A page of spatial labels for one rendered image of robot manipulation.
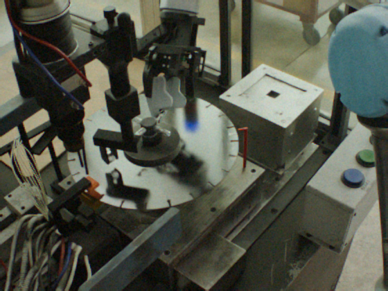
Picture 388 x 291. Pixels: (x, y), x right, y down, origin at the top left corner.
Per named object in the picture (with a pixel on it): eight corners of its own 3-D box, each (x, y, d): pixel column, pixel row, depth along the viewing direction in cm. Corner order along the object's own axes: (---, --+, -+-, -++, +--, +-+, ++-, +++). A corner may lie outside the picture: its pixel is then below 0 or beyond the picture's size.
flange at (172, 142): (170, 168, 90) (170, 157, 88) (113, 159, 93) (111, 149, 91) (186, 128, 98) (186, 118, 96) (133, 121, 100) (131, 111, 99)
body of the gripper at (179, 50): (174, 80, 87) (185, 12, 84) (141, 73, 92) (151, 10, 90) (203, 81, 93) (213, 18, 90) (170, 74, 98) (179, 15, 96)
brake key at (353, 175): (348, 172, 96) (349, 165, 94) (364, 180, 94) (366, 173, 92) (339, 183, 94) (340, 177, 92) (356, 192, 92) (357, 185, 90)
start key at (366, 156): (362, 153, 100) (364, 146, 98) (377, 161, 98) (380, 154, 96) (354, 163, 97) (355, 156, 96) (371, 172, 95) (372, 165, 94)
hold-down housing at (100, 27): (130, 103, 85) (116, -4, 71) (146, 115, 82) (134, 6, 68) (103, 118, 82) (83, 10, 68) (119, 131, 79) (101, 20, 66)
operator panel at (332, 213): (355, 160, 118) (365, 112, 108) (391, 179, 113) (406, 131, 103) (297, 233, 103) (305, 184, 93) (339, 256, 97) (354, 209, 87)
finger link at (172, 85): (175, 128, 93) (182, 79, 91) (152, 121, 96) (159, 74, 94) (186, 127, 95) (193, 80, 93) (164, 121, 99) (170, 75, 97)
